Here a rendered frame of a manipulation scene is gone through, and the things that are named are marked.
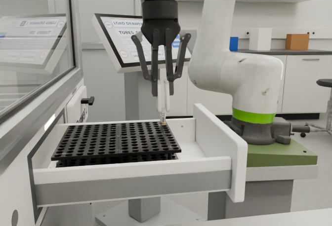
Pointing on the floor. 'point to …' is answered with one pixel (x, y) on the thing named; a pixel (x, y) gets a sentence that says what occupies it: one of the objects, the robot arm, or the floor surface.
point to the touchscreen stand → (134, 94)
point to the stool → (328, 111)
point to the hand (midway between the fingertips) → (162, 95)
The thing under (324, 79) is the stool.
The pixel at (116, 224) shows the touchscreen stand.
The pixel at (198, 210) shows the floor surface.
